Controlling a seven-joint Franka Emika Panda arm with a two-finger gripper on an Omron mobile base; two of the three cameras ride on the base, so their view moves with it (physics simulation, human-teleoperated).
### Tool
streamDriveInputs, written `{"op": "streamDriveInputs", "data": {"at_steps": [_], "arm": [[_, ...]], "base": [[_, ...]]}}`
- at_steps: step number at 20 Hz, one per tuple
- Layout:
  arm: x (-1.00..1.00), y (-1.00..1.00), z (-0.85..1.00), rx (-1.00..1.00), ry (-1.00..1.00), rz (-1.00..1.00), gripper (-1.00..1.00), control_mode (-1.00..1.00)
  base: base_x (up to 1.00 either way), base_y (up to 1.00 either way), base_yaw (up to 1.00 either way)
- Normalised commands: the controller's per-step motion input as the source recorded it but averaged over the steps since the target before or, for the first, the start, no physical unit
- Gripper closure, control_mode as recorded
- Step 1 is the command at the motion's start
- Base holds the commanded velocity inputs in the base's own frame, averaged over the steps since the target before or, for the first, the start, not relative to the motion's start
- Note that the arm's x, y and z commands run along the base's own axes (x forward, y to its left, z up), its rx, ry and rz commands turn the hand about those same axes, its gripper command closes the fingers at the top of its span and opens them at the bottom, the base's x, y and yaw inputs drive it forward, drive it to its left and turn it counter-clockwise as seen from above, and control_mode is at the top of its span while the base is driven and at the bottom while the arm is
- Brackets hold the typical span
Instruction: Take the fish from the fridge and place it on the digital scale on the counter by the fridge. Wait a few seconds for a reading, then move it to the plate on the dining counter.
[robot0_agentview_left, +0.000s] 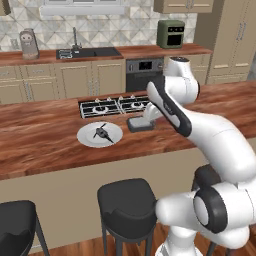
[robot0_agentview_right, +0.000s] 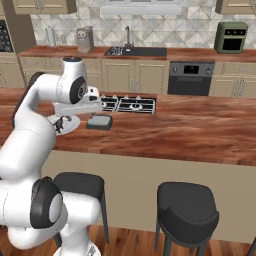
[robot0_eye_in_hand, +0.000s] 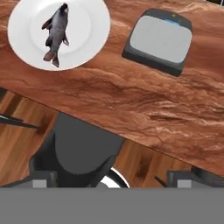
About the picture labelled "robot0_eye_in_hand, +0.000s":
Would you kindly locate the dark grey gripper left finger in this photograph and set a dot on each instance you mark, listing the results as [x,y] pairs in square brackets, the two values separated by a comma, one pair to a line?
[43,176]

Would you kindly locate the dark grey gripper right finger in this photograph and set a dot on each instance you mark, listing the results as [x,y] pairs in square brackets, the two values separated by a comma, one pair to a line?
[184,176]

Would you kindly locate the dark grey digital scale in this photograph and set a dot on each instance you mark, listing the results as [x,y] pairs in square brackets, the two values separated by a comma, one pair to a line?
[160,39]

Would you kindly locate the grey fish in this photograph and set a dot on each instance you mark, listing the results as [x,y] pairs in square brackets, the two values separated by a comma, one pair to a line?
[57,29]

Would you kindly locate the white round plate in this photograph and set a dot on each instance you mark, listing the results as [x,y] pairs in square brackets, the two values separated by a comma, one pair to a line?
[87,35]

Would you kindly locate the black thin stool frame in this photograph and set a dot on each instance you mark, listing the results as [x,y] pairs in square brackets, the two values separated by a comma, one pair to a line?
[17,122]

